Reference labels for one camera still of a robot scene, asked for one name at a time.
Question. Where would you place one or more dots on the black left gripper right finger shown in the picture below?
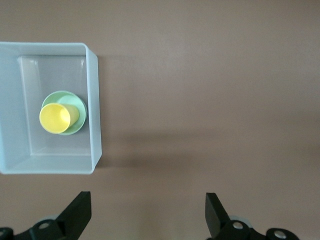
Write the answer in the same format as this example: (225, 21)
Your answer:
(217, 220)

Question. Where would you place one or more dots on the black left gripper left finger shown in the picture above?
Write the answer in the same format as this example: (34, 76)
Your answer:
(75, 217)

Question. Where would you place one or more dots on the light green bowl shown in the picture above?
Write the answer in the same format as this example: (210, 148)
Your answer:
(80, 120)

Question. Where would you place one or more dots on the yellow plastic cup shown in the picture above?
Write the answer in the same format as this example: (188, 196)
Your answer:
(53, 117)

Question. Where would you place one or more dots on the translucent clear plastic bin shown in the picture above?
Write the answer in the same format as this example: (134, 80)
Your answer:
(15, 125)

